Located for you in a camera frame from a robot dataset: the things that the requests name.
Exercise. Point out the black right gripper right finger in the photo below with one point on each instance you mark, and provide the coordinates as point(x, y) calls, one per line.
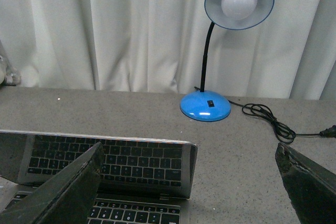
point(310, 187)

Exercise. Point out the white curtain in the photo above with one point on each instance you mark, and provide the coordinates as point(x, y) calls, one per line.
point(157, 46)

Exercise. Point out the white plush object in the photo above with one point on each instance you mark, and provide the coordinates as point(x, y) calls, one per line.
point(9, 75)

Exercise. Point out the silver laptop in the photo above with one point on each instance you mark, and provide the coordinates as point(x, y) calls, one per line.
point(143, 180)

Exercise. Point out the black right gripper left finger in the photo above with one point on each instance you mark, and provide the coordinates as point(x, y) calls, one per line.
point(67, 197)

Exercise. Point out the blue desk lamp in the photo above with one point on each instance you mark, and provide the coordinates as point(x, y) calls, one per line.
point(208, 106)

